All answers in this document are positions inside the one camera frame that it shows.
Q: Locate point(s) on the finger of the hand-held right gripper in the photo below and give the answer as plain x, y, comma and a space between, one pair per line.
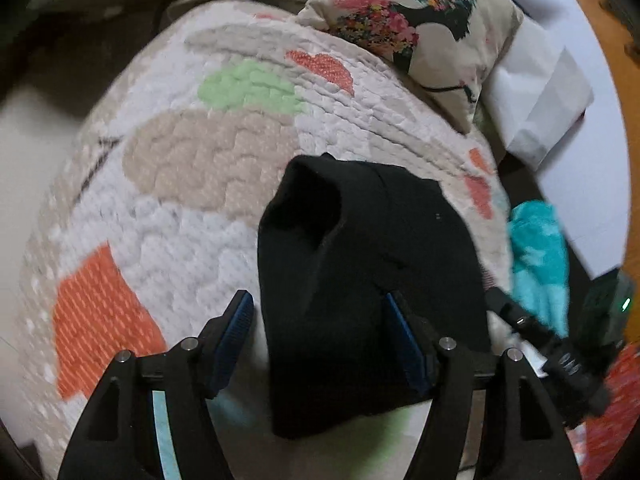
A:
517, 320

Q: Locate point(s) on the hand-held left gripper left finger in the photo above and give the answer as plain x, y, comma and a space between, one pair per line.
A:
232, 340

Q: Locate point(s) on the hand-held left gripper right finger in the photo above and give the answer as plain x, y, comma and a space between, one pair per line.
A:
407, 345

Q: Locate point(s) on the black pants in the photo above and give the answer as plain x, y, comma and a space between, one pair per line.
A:
360, 260

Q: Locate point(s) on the turquoise fleece blanket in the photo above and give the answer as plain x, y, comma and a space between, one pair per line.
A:
537, 260

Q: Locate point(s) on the red patterned cloth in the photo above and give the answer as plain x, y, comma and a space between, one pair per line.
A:
620, 385

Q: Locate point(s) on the quilted pastel bed blanket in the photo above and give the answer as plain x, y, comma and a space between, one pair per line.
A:
175, 210

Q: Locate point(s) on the printed floral cushion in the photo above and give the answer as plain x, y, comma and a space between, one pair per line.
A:
440, 55

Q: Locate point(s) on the wooden board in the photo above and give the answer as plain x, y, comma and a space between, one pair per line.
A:
615, 35

